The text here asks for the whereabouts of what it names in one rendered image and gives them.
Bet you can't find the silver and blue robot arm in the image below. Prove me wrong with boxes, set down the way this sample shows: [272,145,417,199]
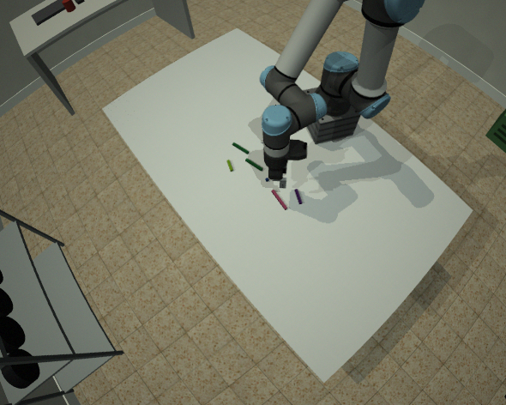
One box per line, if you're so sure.
[260,0,425,150]

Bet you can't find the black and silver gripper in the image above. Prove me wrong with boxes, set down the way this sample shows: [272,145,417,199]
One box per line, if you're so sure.
[261,139,307,189]

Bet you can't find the pink rod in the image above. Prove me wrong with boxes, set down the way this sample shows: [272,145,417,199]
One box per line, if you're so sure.
[272,190,287,209]

